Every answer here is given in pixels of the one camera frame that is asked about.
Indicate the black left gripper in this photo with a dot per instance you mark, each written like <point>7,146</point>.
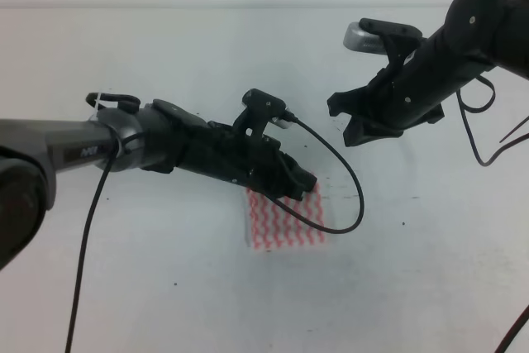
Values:
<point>216,151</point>

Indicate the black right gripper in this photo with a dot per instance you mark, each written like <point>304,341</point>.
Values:
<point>420,75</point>

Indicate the pink white striped towel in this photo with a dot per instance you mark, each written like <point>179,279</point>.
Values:
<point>268,227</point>

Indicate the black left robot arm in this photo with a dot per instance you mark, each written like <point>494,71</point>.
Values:
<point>126,134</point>

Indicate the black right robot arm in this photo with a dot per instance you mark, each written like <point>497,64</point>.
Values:
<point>484,34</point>

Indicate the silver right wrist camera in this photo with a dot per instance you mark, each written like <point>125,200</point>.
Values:
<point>397,41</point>

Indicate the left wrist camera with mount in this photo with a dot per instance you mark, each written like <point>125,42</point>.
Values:
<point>261,109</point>

